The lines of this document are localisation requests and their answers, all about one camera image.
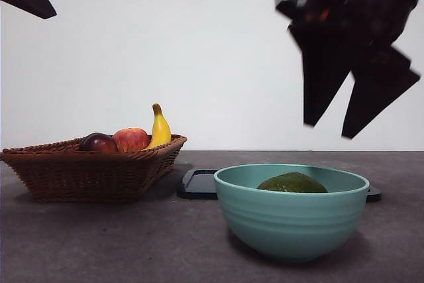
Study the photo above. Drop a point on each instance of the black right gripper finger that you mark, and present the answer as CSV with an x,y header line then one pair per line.
x,y
374,97
318,81

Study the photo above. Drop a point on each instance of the green avocado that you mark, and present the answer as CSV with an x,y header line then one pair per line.
x,y
291,183

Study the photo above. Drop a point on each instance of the teal ribbed bowl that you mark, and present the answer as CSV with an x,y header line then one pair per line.
x,y
291,223

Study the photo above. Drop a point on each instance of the black rectangular tray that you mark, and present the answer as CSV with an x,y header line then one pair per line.
x,y
195,187

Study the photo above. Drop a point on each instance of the yellow banana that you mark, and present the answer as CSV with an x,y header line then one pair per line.
x,y
160,130

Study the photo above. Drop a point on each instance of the dark red plum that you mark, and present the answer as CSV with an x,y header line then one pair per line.
x,y
99,144

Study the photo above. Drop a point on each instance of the red yellow apple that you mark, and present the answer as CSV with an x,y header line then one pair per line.
x,y
132,138

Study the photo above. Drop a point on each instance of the brown wicker basket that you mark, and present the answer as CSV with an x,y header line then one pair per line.
x,y
83,177

